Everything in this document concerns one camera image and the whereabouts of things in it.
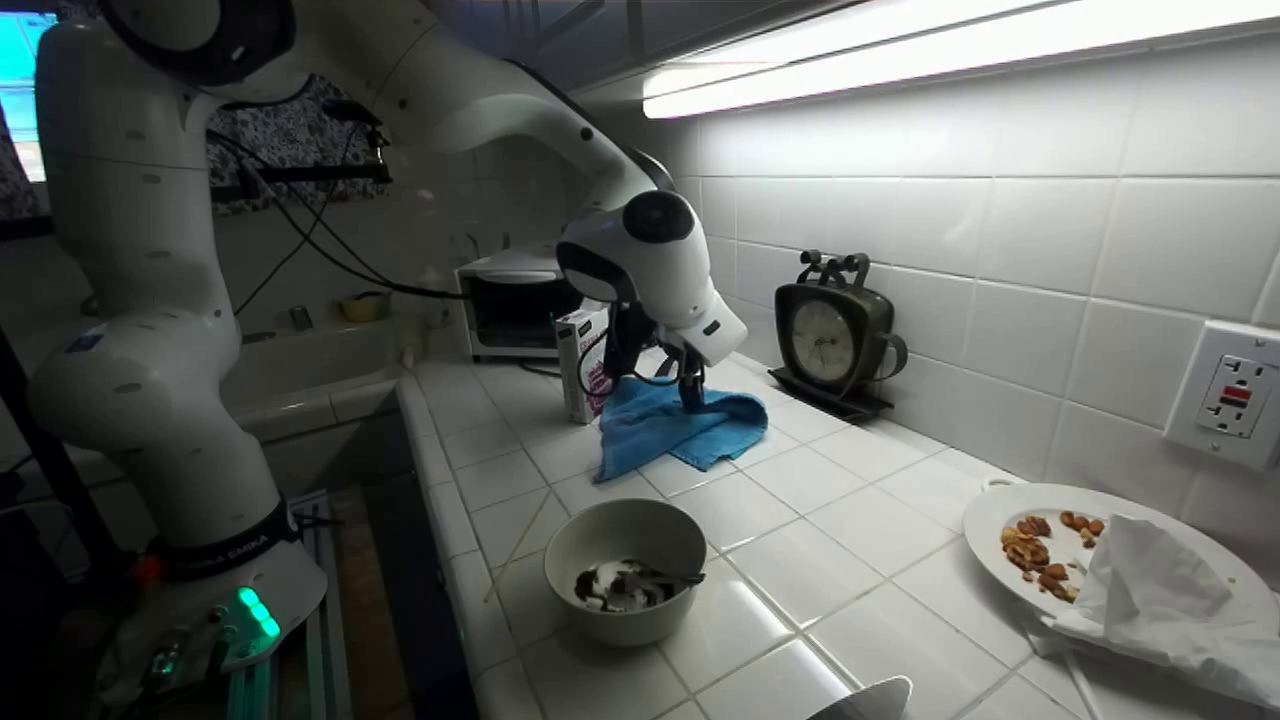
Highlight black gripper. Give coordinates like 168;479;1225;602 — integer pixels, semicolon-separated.
599;296;713;416

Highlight blue terry cloth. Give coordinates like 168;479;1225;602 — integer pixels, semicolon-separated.
593;377;774;489

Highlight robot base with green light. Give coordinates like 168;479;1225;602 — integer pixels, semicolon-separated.
93;531;337;720

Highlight white pink carton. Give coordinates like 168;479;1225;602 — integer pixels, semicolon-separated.
554;299;615;429

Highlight grey ceramic bowl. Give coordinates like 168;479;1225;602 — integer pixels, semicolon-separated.
541;494;713;653

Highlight black vintage alarm clock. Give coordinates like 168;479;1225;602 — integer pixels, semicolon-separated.
768;246;912;429

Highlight yellow sponge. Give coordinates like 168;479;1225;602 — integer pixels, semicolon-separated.
331;289;396;327

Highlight white sink basin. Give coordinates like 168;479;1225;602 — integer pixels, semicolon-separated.
218;314;432;442

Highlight white dinner plate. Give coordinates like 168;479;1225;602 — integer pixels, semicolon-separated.
962;475;1280;672

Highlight white curved object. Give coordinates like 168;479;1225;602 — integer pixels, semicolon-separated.
805;672;918;720

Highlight brown food pieces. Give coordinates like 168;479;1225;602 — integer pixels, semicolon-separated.
997;508;1113;602

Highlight under-cabinet light strip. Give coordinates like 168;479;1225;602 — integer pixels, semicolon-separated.
641;0;1280;122

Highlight crumpled white napkin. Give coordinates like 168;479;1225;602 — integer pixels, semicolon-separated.
1063;510;1280;711

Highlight bright window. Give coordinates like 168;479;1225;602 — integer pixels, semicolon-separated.
0;9;58;183

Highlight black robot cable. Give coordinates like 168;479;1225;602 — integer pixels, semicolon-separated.
205;122;474;304

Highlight dark speckled wall board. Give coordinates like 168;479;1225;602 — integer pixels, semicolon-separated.
205;76;396;211

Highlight white wall outlet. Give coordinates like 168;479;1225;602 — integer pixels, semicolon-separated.
1161;314;1280;472

